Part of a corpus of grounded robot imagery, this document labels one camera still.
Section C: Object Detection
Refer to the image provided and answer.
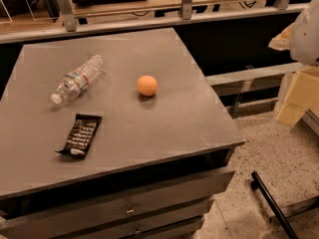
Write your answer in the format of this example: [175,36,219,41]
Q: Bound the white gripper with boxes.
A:
[268,0,319,126]

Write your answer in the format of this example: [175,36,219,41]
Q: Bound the clear plastic water bottle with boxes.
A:
[51,55,103,105]

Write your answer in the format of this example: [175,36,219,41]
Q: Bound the black metal bar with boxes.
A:
[250,171,299,239]

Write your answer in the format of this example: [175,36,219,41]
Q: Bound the upper drawer knob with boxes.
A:
[126,204,136,216]

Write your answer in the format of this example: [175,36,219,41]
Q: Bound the orange fruit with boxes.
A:
[137,76,159,97]

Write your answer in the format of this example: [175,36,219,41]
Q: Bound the drawer knob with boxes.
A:
[126,204,136,216]
[134,227,142,235]

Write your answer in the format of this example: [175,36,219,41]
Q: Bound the lower drawer knob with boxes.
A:
[134,227,142,235]

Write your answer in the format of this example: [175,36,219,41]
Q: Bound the black snack bar wrapper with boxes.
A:
[57,114,102,159]

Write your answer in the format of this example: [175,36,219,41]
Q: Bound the dark wooden drawer cabinet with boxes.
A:
[0,29,243,239]

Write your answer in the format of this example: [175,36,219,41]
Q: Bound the metal railing frame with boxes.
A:
[0,0,305,44]

